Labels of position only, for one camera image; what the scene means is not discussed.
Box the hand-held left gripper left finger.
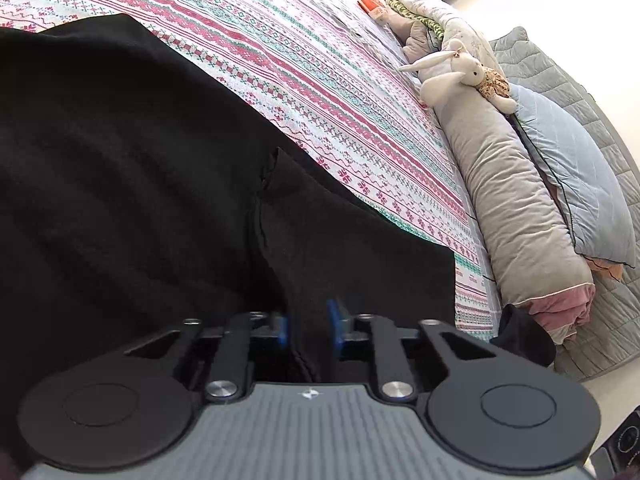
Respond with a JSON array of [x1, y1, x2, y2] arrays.
[[122, 311, 289, 404]]

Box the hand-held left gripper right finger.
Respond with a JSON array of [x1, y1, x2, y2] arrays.
[[326, 299, 502, 404]]

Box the black pants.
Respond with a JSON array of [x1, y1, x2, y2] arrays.
[[0, 12, 457, 466]]

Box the dark cloth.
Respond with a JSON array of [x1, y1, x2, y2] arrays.
[[489, 304, 557, 372]]

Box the long beige body pillow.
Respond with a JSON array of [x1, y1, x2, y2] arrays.
[[419, 74, 597, 347]]

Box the patterned knit-print bedspread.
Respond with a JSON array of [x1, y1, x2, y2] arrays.
[[0, 0, 501, 346]]

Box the light blue pillow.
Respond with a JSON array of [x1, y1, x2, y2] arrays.
[[504, 82, 637, 267]]

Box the white stuffed rabbit toy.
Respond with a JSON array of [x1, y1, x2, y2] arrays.
[[397, 37, 519, 116]]

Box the grey pink folded cloth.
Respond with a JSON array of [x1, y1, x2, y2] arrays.
[[384, 9, 443, 65]]

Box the dark round appliance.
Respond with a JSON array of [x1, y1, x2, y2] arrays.
[[589, 407, 640, 480]]

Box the folded white floral quilt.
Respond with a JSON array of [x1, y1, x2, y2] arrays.
[[384, 0, 507, 83]]

